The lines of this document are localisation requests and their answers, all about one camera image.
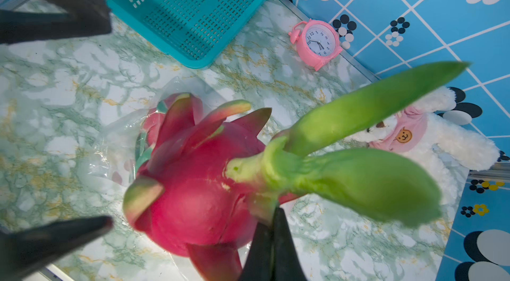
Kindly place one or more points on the pink alarm clock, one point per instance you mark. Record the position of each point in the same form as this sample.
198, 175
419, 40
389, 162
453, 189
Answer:
317, 43

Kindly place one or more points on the clear zip-top plastic bag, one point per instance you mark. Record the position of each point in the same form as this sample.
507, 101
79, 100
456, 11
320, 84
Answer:
119, 141

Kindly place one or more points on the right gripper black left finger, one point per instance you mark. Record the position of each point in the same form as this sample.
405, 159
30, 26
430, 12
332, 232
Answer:
258, 266

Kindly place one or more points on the pink dragon fruit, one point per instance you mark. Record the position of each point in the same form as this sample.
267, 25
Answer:
380, 185

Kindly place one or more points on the white teddy bear pink shirt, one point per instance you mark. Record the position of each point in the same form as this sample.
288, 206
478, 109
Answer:
422, 131

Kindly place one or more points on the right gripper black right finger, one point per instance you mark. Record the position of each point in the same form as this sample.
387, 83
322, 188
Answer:
286, 265

